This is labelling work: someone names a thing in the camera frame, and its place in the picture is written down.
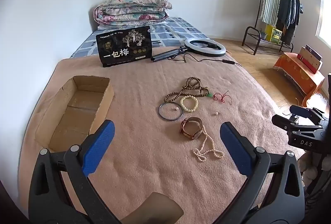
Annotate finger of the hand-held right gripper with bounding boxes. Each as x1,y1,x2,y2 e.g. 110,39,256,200
271,114,295,134
289,104,314,121

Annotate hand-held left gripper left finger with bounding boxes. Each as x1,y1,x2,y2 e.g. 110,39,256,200
28,120,122,224

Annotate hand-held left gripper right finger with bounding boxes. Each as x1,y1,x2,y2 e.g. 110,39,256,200
219,121,306,224

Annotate cardboard box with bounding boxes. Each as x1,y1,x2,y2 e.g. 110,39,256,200
34,75,115,153

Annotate red cord green pendant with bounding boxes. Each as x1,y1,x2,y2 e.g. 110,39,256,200
207,90,232,105

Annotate pale bead bracelet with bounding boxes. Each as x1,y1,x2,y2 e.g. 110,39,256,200
180,96,199,112

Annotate person's right hand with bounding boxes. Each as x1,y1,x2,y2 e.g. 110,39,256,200
297,152,324,184

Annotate orange cloth covered table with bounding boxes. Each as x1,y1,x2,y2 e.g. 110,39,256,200
273,52,326,107

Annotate pinkish brown blanket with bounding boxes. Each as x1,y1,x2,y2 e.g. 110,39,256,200
19,44,306,224

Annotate red flat box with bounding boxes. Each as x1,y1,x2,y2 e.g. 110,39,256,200
297,54,317,73

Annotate tan flat box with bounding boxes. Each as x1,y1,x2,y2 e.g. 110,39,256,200
297,47,322,74

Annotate dark thin bangle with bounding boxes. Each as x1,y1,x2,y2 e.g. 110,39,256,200
158,102,184,122

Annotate yellow box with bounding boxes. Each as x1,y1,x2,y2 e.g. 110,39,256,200
266,25,283,45

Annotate black snack bag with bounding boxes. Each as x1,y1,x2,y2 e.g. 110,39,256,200
96,25,153,68

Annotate black metal clothes rack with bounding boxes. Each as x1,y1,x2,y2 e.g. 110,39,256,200
242,0,302,55

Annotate bright window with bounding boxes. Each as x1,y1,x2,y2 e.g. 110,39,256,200
314,0,331,46

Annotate dark hanging clothes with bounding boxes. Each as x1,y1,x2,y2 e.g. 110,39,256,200
276,0,302,39

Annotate black folded tripod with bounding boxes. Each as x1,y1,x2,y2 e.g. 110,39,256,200
151,46,188,61

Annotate blue checked bed sheet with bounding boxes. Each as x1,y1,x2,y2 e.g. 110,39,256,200
70,17,216,59

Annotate folded floral quilt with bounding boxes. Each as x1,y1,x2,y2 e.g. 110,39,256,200
94,0,173,27

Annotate white pearl necklace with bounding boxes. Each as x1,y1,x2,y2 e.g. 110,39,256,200
192,124,225,163

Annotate brown leather strap watch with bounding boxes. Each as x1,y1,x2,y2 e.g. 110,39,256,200
180,117,205,141

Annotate brown wooden bead necklace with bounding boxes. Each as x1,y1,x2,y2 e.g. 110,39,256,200
164,77,210,104

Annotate black ring light cable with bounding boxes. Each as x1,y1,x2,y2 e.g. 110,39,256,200
168,54,242,67

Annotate white ring light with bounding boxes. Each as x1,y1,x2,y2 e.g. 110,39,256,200
184,38,227,57

